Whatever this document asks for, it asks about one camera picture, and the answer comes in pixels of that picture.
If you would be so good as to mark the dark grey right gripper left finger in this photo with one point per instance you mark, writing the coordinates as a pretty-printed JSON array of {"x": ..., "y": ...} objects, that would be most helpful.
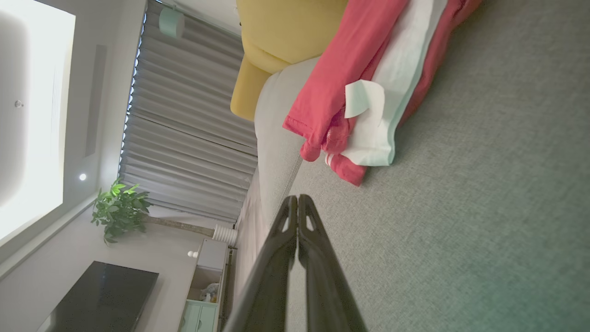
[{"x": 267, "y": 286}]

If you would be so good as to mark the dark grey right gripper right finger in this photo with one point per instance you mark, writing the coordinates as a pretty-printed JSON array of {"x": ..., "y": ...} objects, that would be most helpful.
[{"x": 327, "y": 290}]

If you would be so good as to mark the red white basketball jersey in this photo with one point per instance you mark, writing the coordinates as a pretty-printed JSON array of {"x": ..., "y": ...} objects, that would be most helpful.
[{"x": 336, "y": 78}]

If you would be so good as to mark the grey plush toy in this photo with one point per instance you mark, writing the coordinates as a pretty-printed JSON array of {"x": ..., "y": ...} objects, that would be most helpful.
[{"x": 209, "y": 293}]

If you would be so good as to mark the grey TV cabinet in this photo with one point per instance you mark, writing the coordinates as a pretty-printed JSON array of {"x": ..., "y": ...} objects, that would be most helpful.
[{"x": 209, "y": 256}]

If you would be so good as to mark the white ribbed plant pot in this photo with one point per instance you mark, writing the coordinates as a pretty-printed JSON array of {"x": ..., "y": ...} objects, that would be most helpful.
[{"x": 226, "y": 235}]

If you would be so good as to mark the grey sofa with yellow backrest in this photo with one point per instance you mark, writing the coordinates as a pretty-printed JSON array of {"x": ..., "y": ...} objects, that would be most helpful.
[{"x": 461, "y": 207}]

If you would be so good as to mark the black flat TV screen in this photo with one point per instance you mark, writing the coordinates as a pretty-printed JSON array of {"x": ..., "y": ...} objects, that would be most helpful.
[{"x": 106, "y": 299}]

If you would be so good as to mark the green potted tree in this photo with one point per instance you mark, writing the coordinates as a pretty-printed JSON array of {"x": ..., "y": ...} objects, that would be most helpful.
[{"x": 120, "y": 210}]

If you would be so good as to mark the grey pleated curtain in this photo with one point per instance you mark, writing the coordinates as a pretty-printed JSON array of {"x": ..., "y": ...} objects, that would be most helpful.
[{"x": 184, "y": 115}]

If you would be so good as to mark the pale green cylinder fixture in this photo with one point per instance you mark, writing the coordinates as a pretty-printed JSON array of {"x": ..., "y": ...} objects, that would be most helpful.
[{"x": 171, "y": 22}]

